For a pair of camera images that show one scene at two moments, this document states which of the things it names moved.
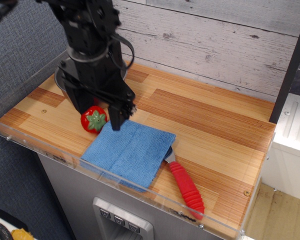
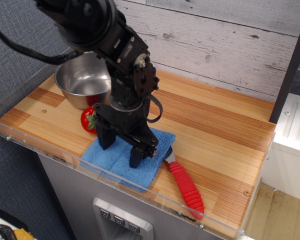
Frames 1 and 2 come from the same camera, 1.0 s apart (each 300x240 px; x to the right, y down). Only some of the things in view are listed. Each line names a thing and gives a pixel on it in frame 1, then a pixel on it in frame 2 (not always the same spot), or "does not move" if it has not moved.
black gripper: [99, 76] -> [131, 126]
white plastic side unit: [287, 168] does not move
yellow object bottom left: [21, 234] does not move
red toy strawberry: [93, 119] does not move
